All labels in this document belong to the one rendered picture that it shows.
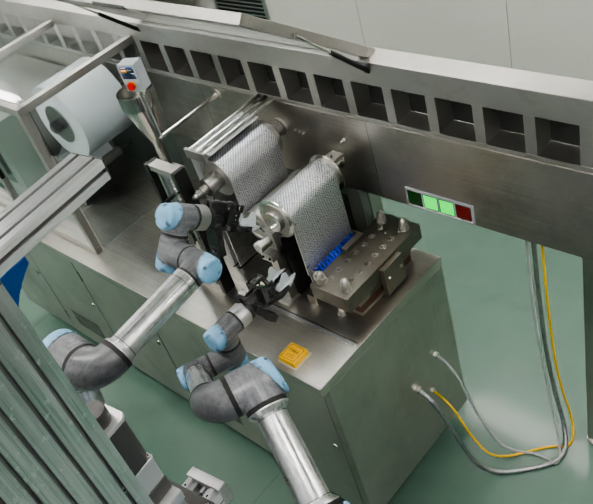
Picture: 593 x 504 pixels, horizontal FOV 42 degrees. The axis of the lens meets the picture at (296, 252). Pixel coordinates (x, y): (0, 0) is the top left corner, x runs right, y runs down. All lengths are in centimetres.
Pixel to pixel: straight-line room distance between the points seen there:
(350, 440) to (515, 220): 91
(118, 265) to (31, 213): 177
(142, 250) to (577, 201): 175
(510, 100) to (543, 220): 38
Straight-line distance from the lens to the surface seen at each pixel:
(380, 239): 263
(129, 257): 321
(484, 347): 361
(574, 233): 226
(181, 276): 205
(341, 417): 256
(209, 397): 203
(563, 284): 385
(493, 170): 226
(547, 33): 496
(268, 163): 266
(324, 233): 259
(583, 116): 202
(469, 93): 216
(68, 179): 149
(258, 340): 262
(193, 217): 216
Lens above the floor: 272
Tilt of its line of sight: 39 degrees down
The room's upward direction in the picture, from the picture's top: 19 degrees counter-clockwise
